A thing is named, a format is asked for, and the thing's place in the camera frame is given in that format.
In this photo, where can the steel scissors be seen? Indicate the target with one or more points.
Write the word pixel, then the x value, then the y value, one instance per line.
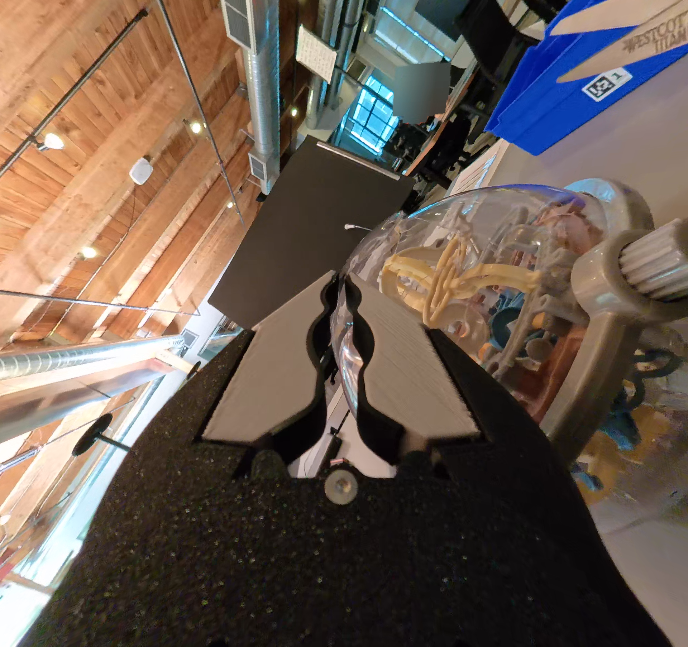
pixel 634 40

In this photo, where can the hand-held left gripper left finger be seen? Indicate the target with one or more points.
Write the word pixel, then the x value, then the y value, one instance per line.
pixel 274 367

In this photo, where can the white grid paper sign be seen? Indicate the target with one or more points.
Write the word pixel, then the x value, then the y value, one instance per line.
pixel 316 53

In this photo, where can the black panel board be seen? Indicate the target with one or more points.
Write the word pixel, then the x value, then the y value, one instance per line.
pixel 312 211

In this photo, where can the clear plastic maze ball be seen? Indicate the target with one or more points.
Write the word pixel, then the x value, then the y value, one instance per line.
pixel 473 228

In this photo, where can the silver ventilation duct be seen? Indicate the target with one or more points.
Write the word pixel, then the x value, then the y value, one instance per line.
pixel 338 23

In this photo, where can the silver duct with vents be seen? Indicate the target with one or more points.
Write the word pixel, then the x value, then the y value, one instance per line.
pixel 260 66

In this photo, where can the black round lamp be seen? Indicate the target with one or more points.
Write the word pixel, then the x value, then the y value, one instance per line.
pixel 92 435

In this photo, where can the white ribbed plastic bolt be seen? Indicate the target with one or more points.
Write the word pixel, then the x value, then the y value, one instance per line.
pixel 656 260

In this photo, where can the white ceiling access point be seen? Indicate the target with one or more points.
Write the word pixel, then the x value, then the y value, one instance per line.
pixel 140 170

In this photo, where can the white paper sheet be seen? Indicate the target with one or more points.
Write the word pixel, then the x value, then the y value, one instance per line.
pixel 473 174

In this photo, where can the ceiling track spotlight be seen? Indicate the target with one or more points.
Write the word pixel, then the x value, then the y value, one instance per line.
pixel 49 143

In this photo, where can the silver spiral duct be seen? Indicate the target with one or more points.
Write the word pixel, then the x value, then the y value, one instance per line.
pixel 80 362

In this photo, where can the blue plastic bin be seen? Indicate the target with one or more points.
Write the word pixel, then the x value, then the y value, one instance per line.
pixel 553 99

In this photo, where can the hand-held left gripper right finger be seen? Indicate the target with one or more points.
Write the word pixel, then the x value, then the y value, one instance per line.
pixel 414 378

